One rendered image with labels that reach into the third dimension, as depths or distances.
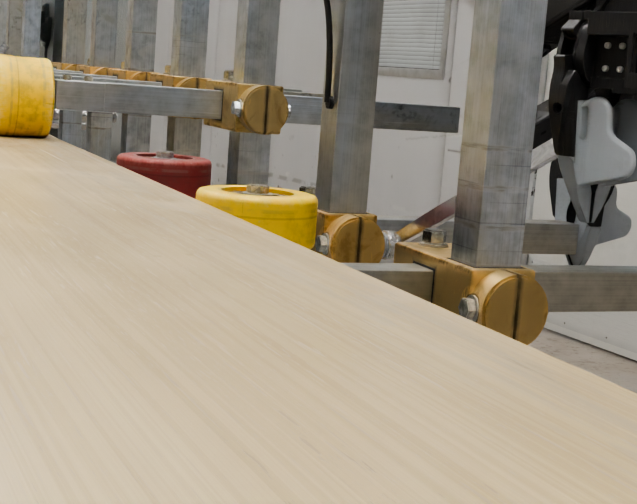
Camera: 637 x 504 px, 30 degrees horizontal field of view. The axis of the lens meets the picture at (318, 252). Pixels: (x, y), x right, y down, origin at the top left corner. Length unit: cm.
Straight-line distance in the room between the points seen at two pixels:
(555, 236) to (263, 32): 36
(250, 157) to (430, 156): 461
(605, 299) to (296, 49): 638
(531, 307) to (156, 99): 59
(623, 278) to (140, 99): 57
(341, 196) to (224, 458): 76
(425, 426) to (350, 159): 72
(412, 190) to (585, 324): 145
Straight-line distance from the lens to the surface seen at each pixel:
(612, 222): 120
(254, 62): 124
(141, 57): 172
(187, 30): 148
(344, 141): 101
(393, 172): 613
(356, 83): 101
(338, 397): 32
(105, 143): 197
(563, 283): 88
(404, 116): 136
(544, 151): 90
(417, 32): 609
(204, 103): 127
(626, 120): 90
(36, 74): 121
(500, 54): 78
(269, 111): 122
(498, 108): 78
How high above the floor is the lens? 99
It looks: 8 degrees down
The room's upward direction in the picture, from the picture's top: 4 degrees clockwise
